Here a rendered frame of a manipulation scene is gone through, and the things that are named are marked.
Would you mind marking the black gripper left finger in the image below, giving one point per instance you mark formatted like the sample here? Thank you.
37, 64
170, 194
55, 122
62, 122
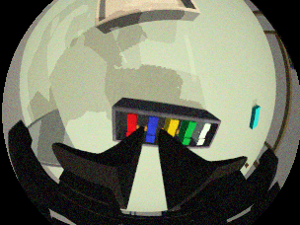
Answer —
114, 168

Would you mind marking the teal flat block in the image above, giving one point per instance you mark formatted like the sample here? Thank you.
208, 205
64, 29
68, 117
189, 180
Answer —
255, 114

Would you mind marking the red fuse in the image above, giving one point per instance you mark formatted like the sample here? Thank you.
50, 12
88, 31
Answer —
131, 122

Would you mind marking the yellow fuse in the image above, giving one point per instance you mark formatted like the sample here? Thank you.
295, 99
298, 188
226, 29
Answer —
171, 125

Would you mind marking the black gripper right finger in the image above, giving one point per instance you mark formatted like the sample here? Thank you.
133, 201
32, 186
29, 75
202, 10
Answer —
185, 173

